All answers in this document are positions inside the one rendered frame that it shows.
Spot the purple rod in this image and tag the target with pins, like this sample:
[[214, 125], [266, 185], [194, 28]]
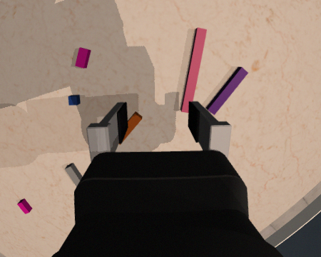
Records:
[[228, 88]]

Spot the grey rod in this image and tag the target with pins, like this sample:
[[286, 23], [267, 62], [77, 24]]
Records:
[[73, 173]]

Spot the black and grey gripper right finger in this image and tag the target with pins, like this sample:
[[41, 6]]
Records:
[[207, 130]]

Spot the orange rod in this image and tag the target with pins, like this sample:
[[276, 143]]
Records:
[[133, 122]]

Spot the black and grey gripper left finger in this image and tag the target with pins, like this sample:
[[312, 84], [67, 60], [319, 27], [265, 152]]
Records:
[[106, 135]]

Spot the pink rod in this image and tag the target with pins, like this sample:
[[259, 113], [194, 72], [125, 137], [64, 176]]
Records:
[[193, 69]]

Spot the small blue cube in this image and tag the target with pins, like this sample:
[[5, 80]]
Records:
[[74, 100]]

